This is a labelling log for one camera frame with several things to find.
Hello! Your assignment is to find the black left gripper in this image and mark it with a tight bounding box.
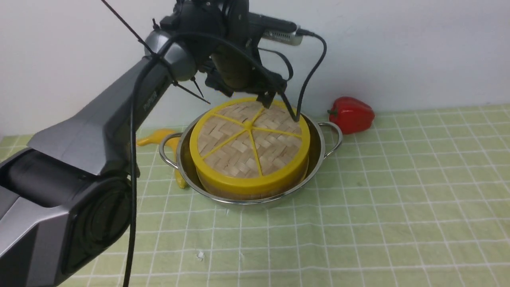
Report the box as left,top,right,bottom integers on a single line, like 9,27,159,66
205,38,301,122

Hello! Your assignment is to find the woven bamboo steamer lid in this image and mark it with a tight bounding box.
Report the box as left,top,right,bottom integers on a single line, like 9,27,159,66
189,97,311,178

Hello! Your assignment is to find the bamboo steamer basket yellow rim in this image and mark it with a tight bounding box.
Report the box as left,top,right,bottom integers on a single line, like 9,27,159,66
196,158,309,201

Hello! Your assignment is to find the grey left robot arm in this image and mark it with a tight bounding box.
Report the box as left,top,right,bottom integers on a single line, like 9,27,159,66
0,0,299,287

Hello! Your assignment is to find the stainless steel pot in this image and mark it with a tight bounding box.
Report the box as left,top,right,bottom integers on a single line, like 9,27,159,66
158,113,343,210

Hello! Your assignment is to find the red bell pepper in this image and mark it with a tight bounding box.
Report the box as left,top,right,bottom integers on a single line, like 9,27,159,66
327,96,375,135

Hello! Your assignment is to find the yellow banana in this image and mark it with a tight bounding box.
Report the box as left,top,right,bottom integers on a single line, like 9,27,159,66
136,128,188,189

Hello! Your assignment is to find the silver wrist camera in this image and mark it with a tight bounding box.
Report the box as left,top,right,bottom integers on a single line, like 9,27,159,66
248,12,303,47

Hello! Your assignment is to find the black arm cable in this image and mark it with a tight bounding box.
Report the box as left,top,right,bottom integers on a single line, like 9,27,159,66
122,32,295,287

